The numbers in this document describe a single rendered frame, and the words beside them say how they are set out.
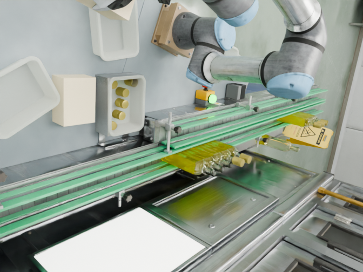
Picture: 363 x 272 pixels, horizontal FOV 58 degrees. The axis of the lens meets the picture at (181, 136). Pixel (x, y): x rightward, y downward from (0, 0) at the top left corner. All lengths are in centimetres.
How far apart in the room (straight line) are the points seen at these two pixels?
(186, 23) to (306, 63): 58
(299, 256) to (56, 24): 110
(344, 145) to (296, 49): 643
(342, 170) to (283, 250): 632
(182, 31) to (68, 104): 53
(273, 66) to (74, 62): 67
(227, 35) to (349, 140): 616
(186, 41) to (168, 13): 14
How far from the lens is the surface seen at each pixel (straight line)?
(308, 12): 92
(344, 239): 140
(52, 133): 123
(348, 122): 723
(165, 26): 140
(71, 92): 114
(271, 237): 124
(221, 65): 116
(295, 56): 95
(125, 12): 85
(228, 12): 65
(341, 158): 743
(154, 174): 130
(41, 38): 116
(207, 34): 128
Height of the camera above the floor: 179
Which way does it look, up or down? 38 degrees down
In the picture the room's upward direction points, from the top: 110 degrees clockwise
